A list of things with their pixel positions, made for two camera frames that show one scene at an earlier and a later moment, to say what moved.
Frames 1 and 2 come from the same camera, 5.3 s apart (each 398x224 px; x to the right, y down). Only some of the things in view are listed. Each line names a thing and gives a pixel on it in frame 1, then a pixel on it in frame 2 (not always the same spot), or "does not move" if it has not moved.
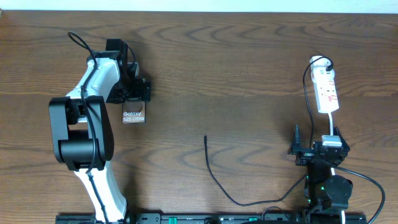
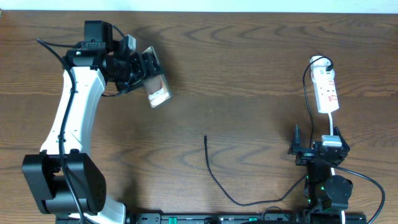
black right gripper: [306, 155] does not move
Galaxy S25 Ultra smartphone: [134, 112] -> [157, 89]
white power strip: [324, 84] does not move
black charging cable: [329, 68] does not move
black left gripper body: [130, 89] -> [139, 69]
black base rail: [211, 218] does not move
